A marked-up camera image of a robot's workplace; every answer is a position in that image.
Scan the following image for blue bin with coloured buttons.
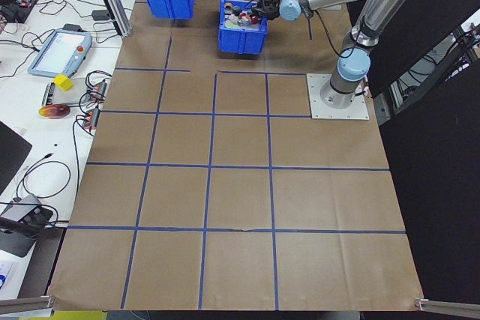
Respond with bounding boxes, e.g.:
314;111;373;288
218;0;270;55

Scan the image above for white bin liner sheet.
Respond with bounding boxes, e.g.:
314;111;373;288
224;16;262;31

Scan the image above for grey blue teach pendant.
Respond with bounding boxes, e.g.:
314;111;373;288
27;28;94;78

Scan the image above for yellow cube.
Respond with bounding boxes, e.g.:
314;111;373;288
52;74;73;91

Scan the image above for red yellow disc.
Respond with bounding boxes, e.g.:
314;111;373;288
38;105;71;121

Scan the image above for black laptop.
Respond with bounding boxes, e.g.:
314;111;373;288
0;120;34;196

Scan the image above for grey usb dock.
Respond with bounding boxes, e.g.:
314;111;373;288
0;194;53;229

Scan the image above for grey monitor stand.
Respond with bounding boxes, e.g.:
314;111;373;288
0;226;38;259

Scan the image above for aluminium profile bar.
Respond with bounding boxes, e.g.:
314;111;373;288
0;295;57;312
414;296;480;313

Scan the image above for white blue paper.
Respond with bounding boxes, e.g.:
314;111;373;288
0;259;20;291

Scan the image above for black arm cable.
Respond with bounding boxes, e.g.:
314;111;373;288
309;8;356;58

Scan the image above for black orange cable clip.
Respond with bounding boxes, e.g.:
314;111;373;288
74;108;102;133
85;79;110;102

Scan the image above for grey metal frame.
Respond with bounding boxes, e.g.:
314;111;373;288
370;23;480;128

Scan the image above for circuit board with wires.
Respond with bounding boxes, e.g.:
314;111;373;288
10;0;38;23

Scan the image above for black looped cable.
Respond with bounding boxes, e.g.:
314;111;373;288
20;153;72;201

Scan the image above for black frame cover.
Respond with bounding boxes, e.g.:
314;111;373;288
344;0;480;306

